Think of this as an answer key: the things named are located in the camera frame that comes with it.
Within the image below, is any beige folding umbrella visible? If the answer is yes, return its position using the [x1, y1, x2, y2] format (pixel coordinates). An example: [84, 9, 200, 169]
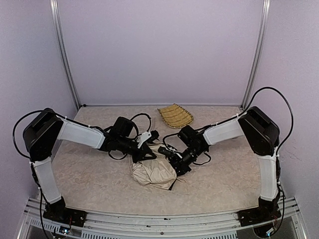
[129, 143, 187, 190]

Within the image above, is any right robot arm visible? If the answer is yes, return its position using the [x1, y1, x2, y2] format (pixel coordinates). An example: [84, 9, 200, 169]
[168, 107, 280, 207]

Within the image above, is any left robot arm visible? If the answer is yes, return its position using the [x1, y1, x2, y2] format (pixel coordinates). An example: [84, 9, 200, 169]
[22, 108, 159, 210]

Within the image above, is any woven bamboo tray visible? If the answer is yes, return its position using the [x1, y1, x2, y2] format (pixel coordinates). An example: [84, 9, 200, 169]
[157, 103, 194, 129]

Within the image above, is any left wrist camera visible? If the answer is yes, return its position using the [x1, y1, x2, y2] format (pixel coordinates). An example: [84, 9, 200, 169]
[137, 130, 159, 148]

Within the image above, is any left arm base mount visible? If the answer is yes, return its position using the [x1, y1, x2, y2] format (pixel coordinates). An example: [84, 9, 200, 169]
[43, 202, 87, 227]

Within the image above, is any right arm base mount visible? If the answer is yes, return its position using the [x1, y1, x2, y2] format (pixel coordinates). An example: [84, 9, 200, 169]
[237, 201, 282, 227]

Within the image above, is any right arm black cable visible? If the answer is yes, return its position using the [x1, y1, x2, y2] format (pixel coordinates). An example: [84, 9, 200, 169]
[245, 86, 294, 155]

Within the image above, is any aluminium front rail frame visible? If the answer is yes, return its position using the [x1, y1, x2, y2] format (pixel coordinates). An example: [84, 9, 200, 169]
[15, 198, 309, 239]

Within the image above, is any left aluminium corner post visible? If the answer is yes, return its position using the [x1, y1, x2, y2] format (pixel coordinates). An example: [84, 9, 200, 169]
[50, 0, 81, 110]

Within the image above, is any aluminium corner post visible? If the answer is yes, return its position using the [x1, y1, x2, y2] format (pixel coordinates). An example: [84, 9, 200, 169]
[241, 0, 271, 109]
[50, 0, 81, 110]

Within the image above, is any right aluminium corner post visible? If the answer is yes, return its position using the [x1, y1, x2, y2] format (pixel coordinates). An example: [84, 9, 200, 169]
[241, 0, 271, 109]

